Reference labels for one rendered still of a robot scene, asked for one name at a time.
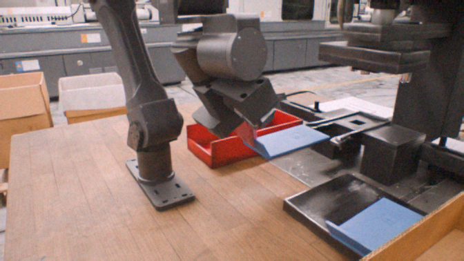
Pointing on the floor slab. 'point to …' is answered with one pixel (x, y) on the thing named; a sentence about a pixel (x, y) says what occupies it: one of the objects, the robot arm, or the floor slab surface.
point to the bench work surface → (107, 136)
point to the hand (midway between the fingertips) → (250, 141)
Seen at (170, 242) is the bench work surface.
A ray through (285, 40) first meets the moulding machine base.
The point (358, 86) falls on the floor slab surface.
